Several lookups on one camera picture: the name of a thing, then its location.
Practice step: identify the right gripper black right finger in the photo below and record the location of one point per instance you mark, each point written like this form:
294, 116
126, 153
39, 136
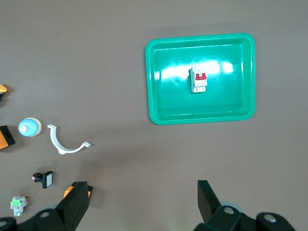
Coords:
208, 202

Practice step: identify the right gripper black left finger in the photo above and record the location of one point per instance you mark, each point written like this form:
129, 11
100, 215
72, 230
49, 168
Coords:
72, 204

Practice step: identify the white breaker with red switch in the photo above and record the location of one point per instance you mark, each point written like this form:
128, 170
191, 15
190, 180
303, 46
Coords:
199, 83

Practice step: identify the orange box with black base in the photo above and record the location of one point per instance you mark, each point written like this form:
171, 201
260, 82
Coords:
3, 139
68, 190

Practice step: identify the black push button red tail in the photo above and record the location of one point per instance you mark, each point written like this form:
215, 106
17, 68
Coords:
47, 180

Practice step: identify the small white curved clamp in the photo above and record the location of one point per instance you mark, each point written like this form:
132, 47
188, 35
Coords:
53, 137

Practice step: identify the light blue dome button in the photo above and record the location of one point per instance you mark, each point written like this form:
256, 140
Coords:
29, 127

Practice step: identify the green plastic tray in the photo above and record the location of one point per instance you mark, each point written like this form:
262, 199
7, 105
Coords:
168, 101

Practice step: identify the yellow-orange push button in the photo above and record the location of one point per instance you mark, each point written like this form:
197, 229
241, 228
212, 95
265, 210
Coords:
2, 88

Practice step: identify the brown table mat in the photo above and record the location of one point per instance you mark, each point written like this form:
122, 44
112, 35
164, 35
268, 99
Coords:
96, 48

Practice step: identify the green and white switch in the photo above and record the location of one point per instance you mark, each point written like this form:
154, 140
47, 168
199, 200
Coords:
17, 203

